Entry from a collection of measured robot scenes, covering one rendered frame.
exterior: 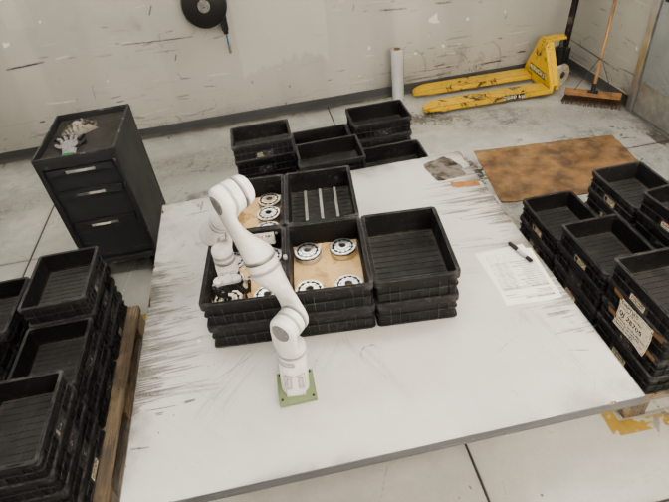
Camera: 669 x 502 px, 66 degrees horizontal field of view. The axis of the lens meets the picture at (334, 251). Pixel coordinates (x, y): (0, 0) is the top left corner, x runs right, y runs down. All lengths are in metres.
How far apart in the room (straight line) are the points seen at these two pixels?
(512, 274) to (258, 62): 3.49
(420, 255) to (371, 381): 0.54
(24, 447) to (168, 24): 3.61
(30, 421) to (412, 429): 1.47
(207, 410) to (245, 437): 0.18
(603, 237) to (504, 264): 0.88
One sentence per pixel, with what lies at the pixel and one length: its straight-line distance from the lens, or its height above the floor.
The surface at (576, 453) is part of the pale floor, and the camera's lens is 2.55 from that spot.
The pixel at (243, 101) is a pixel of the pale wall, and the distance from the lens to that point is 5.16.
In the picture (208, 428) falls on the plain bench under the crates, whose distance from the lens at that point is 1.79.
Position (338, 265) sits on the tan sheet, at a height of 0.83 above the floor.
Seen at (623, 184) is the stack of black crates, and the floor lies 0.38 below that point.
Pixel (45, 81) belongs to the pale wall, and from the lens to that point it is 5.33.
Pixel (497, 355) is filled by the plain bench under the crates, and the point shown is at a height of 0.70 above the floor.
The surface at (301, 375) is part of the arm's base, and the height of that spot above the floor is 0.81.
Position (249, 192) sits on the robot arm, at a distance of 1.39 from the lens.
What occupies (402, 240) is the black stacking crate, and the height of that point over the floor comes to 0.83.
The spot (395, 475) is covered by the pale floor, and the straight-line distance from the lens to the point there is 2.40.
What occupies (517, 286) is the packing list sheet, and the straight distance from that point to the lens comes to 2.11.
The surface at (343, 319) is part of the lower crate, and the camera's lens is 1.88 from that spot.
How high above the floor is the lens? 2.14
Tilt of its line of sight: 39 degrees down
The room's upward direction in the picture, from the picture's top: 8 degrees counter-clockwise
